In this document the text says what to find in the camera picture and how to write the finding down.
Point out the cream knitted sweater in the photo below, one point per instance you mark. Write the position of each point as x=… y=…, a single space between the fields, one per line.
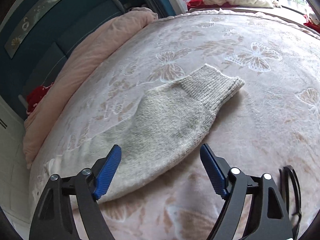
x=170 y=121

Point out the red cloth by window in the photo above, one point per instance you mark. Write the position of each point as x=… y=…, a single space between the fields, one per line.
x=199 y=4

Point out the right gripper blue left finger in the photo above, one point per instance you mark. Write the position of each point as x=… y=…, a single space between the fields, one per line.
x=53 y=217

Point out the pink butterfly bed blanket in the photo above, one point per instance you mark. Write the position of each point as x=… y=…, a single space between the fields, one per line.
x=245 y=84

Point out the red cloth at headboard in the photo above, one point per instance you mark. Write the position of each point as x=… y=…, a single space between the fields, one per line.
x=34 y=97

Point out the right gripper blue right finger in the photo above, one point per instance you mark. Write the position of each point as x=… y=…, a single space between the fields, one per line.
x=267 y=219

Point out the pink rolled duvet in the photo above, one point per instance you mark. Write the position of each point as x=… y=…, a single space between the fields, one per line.
x=83 y=61

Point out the framed grey wall picture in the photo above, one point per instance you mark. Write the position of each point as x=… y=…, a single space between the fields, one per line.
x=28 y=21

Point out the teal upholstered headboard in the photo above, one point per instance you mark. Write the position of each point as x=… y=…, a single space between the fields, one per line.
x=50 y=43

